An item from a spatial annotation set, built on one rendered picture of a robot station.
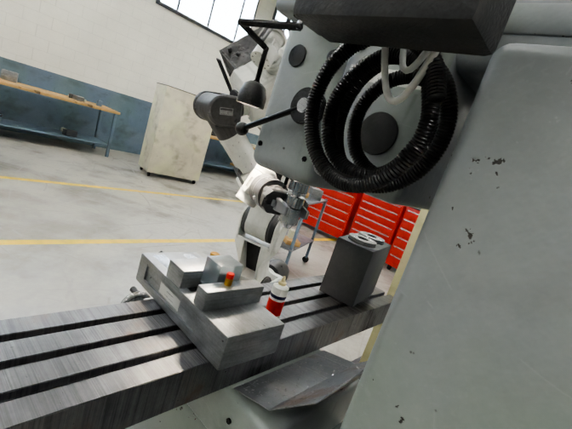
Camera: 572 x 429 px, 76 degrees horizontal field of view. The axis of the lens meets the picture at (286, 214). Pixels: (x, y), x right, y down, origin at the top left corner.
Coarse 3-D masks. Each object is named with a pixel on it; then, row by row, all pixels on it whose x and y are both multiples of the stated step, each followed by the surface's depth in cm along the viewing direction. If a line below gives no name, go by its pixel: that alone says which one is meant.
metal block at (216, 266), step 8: (208, 256) 76; (216, 256) 77; (224, 256) 78; (208, 264) 76; (216, 264) 74; (224, 264) 74; (232, 264) 76; (240, 264) 77; (208, 272) 75; (216, 272) 74; (224, 272) 74; (240, 272) 77; (200, 280) 77; (208, 280) 75; (216, 280) 73; (224, 280) 75
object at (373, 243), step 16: (352, 240) 113; (368, 240) 116; (384, 240) 123; (336, 256) 113; (352, 256) 111; (368, 256) 108; (384, 256) 123; (336, 272) 114; (352, 272) 111; (368, 272) 112; (320, 288) 116; (336, 288) 114; (352, 288) 111; (368, 288) 120; (352, 304) 111
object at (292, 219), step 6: (288, 198) 84; (288, 204) 84; (294, 204) 84; (300, 204) 84; (294, 210) 84; (300, 210) 85; (282, 216) 85; (288, 216) 84; (294, 216) 84; (282, 222) 85; (288, 222) 85; (294, 222) 85
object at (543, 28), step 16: (528, 0) 48; (544, 0) 47; (560, 0) 46; (512, 16) 49; (528, 16) 48; (544, 16) 47; (560, 16) 46; (512, 32) 49; (528, 32) 48; (544, 32) 47; (560, 32) 45; (464, 64) 53; (480, 64) 52; (480, 80) 56
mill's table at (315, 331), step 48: (0, 336) 57; (48, 336) 60; (96, 336) 64; (144, 336) 69; (288, 336) 84; (336, 336) 103; (0, 384) 49; (48, 384) 52; (96, 384) 54; (144, 384) 57; (192, 384) 65
